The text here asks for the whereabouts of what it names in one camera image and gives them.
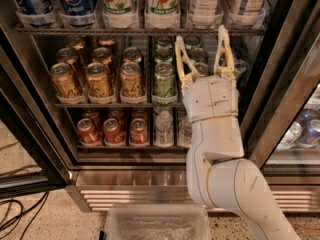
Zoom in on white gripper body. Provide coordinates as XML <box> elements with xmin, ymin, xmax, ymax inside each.
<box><xmin>183</xmin><ymin>76</ymin><xmax>239</xmax><ymax>123</ymax></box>

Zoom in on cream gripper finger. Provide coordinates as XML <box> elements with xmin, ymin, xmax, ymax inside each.
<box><xmin>214</xmin><ymin>25</ymin><xmax>235</xmax><ymax>82</ymax></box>
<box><xmin>175</xmin><ymin>36</ymin><xmax>193</xmax><ymax>90</ymax></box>

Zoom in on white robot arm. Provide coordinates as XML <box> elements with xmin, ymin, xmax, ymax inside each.
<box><xmin>175</xmin><ymin>26</ymin><xmax>300</xmax><ymax>240</ymax></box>

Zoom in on middle clear water bottle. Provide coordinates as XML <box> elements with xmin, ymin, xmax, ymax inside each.
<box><xmin>178</xmin><ymin>116</ymin><xmax>192</xmax><ymax>147</ymax></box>

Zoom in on clear water bottle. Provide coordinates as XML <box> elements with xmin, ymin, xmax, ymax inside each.
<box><xmin>154</xmin><ymin>110</ymin><xmax>174</xmax><ymax>147</ymax></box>
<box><xmin>178</xmin><ymin>116</ymin><xmax>192</xmax><ymax>147</ymax></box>

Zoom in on left clear water bottle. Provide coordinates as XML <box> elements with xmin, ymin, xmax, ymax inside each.
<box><xmin>154</xmin><ymin>110</ymin><xmax>174</xmax><ymax>147</ymax></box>

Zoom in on left white labelled bottle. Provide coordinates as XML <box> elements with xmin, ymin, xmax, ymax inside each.
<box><xmin>187</xmin><ymin>0</ymin><xmax>223</xmax><ymax>29</ymax></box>

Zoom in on white labelled bottle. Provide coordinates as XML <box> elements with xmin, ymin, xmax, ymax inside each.
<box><xmin>187</xmin><ymin>0</ymin><xmax>223</xmax><ymax>29</ymax></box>
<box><xmin>227</xmin><ymin>0</ymin><xmax>264</xmax><ymax>28</ymax></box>

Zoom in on right green 7UP bottle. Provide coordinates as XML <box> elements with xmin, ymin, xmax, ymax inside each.
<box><xmin>146</xmin><ymin>0</ymin><xmax>179</xmax><ymax>29</ymax></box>

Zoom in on green 7up bottle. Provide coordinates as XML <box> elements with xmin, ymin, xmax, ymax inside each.
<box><xmin>104</xmin><ymin>0</ymin><xmax>137</xmax><ymax>28</ymax></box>
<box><xmin>146</xmin><ymin>0</ymin><xmax>179</xmax><ymax>29</ymax></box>

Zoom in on right white labelled bottle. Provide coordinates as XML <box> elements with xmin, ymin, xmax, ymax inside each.
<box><xmin>227</xmin><ymin>0</ymin><xmax>264</xmax><ymax>28</ymax></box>

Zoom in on right glass fridge door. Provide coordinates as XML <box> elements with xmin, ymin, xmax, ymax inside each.
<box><xmin>241</xmin><ymin>0</ymin><xmax>320</xmax><ymax>186</ymax></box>

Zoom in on left green 7UP bottle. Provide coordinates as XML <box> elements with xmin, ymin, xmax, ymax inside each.
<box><xmin>104</xmin><ymin>0</ymin><xmax>137</xmax><ymax>28</ymax></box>

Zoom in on steel fridge base grille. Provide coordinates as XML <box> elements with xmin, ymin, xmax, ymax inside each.
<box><xmin>66</xmin><ymin>167</ymin><xmax>320</xmax><ymax>213</ymax></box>

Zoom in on left open fridge door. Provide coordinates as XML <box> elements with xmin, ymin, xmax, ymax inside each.
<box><xmin>0</xmin><ymin>29</ymin><xmax>69</xmax><ymax>198</ymax></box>

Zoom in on front right green can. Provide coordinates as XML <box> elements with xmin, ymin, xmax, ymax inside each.
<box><xmin>192</xmin><ymin>62</ymin><xmax>209</xmax><ymax>79</ymax></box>

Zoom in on front silver blue can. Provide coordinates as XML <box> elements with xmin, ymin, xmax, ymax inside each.
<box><xmin>234</xmin><ymin>59</ymin><xmax>248</xmax><ymax>84</ymax></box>

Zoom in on middle row right green can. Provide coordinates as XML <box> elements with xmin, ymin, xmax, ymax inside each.
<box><xmin>188</xmin><ymin>48</ymin><xmax>208</xmax><ymax>64</ymax></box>

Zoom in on row green can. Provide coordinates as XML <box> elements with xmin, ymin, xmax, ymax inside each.
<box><xmin>188</xmin><ymin>48</ymin><xmax>208</xmax><ymax>64</ymax></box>
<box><xmin>154</xmin><ymin>48</ymin><xmax>173</xmax><ymax>63</ymax></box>

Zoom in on front left green can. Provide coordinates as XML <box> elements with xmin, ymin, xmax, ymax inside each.
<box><xmin>153</xmin><ymin>62</ymin><xmax>176</xmax><ymax>98</ymax></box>

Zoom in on row gold can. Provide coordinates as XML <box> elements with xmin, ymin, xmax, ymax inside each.
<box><xmin>56</xmin><ymin>47</ymin><xmax>85</xmax><ymax>86</ymax></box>
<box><xmin>122</xmin><ymin>46</ymin><xmax>144</xmax><ymax>67</ymax></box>
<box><xmin>92</xmin><ymin>47</ymin><xmax>115</xmax><ymax>80</ymax></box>

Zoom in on front right red can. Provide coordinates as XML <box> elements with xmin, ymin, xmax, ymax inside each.
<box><xmin>130</xmin><ymin>118</ymin><xmax>147</xmax><ymax>144</ymax></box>

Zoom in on red can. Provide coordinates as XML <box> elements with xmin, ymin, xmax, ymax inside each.
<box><xmin>103</xmin><ymin>118</ymin><xmax>124</xmax><ymax>144</ymax></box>
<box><xmin>77</xmin><ymin>118</ymin><xmax>100</xmax><ymax>144</ymax></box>
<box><xmin>130</xmin><ymin>118</ymin><xmax>147</xmax><ymax>144</ymax></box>

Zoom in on front middle red can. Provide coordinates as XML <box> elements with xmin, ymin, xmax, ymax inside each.
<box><xmin>103</xmin><ymin>118</ymin><xmax>124</xmax><ymax>144</ymax></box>

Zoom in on blue can behind door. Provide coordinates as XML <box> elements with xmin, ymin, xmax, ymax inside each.
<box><xmin>297</xmin><ymin>110</ymin><xmax>320</xmax><ymax>148</ymax></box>

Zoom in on front left red can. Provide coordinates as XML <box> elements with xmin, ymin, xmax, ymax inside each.
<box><xmin>77</xmin><ymin>118</ymin><xmax>100</xmax><ymax>144</ymax></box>

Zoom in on front left gold can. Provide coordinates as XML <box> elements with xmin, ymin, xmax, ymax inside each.
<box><xmin>50</xmin><ymin>63</ymin><xmax>83</xmax><ymax>99</ymax></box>

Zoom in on middle row left gold can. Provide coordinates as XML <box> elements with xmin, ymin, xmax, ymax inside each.
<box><xmin>56</xmin><ymin>47</ymin><xmax>85</xmax><ymax>86</ymax></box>

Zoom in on clear plastic bin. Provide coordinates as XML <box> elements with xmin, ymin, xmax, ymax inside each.
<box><xmin>104</xmin><ymin>204</ymin><xmax>211</xmax><ymax>240</ymax></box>

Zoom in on orange floor cable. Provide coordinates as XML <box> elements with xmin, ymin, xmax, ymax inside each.
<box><xmin>289</xmin><ymin>222</ymin><xmax>320</xmax><ymax>234</ymax></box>

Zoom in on black floor cables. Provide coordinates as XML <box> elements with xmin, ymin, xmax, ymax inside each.
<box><xmin>0</xmin><ymin>191</ymin><xmax>50</xmax><ymax>240</ymax></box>

